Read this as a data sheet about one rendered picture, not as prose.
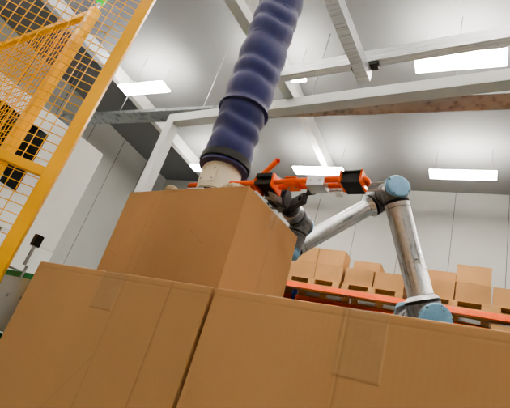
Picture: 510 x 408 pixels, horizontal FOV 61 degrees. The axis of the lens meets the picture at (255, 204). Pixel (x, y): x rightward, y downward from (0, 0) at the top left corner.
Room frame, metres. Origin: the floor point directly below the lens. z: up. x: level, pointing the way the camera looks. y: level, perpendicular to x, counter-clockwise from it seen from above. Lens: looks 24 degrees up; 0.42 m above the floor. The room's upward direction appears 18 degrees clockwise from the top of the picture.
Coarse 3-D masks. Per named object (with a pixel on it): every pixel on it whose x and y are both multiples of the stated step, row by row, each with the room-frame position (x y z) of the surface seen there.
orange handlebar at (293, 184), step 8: (288, 176) 1.45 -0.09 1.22; (296, 176) 1.43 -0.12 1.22; (328, 176) 1.35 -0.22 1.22; (336, 176) 1.33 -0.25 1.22; (192, 184) 1.73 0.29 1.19; (248, 184) 1.56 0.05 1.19; (280, 184) 1.48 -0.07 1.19; (288, 184) 1.45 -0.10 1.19; (296, 184) 1.47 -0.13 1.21; (304, 184) 1.45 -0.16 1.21; (328, 184) 1.39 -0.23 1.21; (336, 184) 1.37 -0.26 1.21; (368, 184) 1.29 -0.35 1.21
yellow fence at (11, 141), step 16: (80, 16) 1.95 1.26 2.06; (96, 16) 1.90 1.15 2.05; (32, 32) 2.24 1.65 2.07; (48, 32) 2.16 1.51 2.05; (80, 32) 1.88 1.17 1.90; (16, 48) 2.35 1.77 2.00; (0, 64) 2.40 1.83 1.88; (32, 64) 2.11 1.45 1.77; (64, 64) 1.89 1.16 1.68; (48, 80) 1.87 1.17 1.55; (16, 96) 2.08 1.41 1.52; (48, 96) 1.90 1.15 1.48; (16, 112) 2.01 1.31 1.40; (32, 112) 1.88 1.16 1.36; (16, 128) 1.87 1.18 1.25; (0, 176) 1.91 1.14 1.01
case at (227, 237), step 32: (160, 192) 1.59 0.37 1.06; (192, 192) 1.48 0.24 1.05; (224, 192) 1.39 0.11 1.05; (128, 224) 1.65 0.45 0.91; (160, 224) 1.54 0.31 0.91; (192, 224) 1.45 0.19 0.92; (224, 224) 1.36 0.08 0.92; (256, 224) 1.41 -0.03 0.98; (128, 256) 1.60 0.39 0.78; (160, 256) 1.50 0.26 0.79; (192, 256) 1.41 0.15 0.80; (224, 256) 1.33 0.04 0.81; (256, 256) 1.45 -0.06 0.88; (288, 256) 1.62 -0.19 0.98; (224, 288) 1.35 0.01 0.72; (256, 288) 1.49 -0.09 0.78
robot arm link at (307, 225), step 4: (304, 212) 1.70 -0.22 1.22; (304, 216) 1.70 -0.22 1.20; (308, 216) 1.74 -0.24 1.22; (300, 220) 1.70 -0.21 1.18; (304, 220) 1.72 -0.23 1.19; (308, 220) 1.74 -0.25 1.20; (292, 224) 1.73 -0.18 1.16; (296, 224) 1.72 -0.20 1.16; (300, 224) 1.73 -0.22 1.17; (304, 224) 1.73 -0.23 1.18; (308, 224) 1.75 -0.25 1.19; (312, 224) 1.77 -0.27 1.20; (296, 228) 1.74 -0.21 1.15; (300, 228) 1.74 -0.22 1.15; (304, 228) 1.74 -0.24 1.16; (308, 228) 1.76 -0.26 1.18; (312, 228) 1.78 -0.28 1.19; (304, 232) 1.75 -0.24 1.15; (308, 232) 1.79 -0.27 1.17
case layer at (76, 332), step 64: (64, 320) 0.72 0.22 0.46; (128, 320) 0.64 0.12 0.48; (192, 320) 0.57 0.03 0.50; (256, 320) 0.52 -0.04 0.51; (320, 320) 0.47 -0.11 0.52; (384, 320) 0.43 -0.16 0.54; (0, 384) 0.76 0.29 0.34; (64, 384) 0.68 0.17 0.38; (128, 384) 0.61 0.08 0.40; (192, 384) 0.55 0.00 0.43; (256, 384) 0.50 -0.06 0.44; (320, 384) 0.46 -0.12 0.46; (384, 384) 0.42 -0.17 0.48; (448, 384) 0.39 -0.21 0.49
